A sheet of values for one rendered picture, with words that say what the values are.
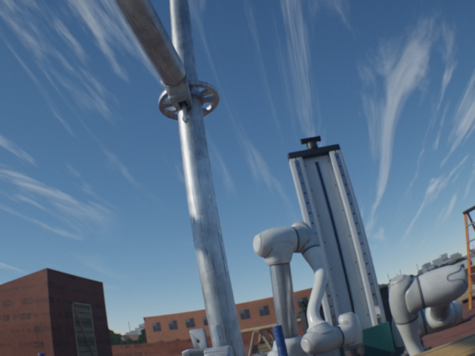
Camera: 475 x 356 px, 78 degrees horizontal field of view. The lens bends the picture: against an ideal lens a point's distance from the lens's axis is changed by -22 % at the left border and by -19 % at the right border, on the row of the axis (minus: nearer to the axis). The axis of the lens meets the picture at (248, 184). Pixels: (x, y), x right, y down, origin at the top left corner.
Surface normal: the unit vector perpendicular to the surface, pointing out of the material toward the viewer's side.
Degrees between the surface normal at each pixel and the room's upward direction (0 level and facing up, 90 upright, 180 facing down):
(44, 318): 90
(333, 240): 90
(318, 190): 90
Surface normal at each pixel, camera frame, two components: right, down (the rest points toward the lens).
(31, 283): -0.18, -0.36
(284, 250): 0.36, -0.18
